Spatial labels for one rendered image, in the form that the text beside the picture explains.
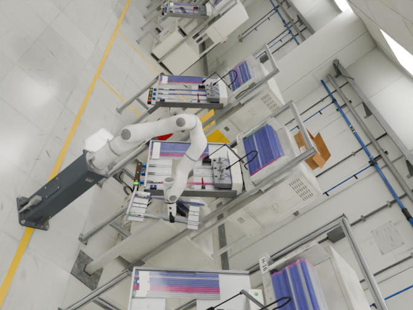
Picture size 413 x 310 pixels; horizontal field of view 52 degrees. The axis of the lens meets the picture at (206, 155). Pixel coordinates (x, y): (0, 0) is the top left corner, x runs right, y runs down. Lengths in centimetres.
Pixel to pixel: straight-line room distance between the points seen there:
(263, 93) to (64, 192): 234
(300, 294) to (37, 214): 192
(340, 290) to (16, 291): 197
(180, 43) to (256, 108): 335
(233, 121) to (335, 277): 248
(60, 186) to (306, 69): 426
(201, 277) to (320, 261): 71
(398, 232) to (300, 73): 301
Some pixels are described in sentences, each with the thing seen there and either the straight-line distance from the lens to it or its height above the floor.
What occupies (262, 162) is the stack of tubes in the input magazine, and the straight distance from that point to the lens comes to 324.
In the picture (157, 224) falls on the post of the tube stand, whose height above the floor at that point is 76.
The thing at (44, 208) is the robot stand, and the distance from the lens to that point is 323.
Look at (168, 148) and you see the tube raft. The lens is 369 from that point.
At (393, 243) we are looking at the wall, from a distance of 420.
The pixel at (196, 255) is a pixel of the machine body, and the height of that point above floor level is 55.
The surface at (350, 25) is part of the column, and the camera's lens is 633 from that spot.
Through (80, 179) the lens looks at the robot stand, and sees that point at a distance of 299.
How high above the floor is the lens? 229
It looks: 19 degrees down
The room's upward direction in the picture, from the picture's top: 55 degrees clockwise
